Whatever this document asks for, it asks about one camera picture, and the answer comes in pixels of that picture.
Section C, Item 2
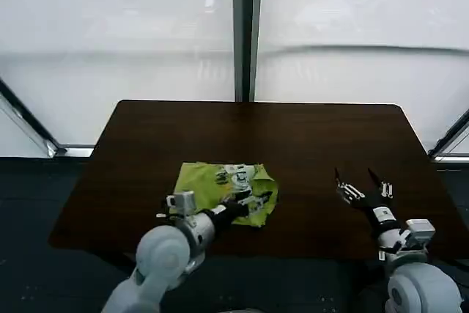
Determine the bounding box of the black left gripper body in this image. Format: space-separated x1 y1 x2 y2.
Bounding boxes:
211 200 251 232

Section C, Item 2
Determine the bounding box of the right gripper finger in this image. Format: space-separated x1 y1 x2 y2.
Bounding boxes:
333 166 366 206
366 166 394 200

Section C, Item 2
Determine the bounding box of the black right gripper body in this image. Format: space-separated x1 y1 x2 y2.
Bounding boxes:
360 195 402 235

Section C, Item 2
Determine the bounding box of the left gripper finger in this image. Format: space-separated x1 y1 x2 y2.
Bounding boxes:
246 191 276 217
234 187 255 205

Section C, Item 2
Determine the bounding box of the lime green t-shirt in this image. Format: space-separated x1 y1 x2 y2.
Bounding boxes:
174 161 280 229

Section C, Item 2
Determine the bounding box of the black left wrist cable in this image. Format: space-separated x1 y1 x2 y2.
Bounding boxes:
160 195 177 219

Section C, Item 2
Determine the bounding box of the silver floor frame rail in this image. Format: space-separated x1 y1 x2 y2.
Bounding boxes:
434 155 469 164
54 146 95 158

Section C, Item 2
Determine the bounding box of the slanted dark metal frame bar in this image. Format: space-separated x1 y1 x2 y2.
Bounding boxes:
0 76 69 157
427 107 469 157

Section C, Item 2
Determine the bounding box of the dark vertical window post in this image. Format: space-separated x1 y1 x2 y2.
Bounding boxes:
232 0 264 103

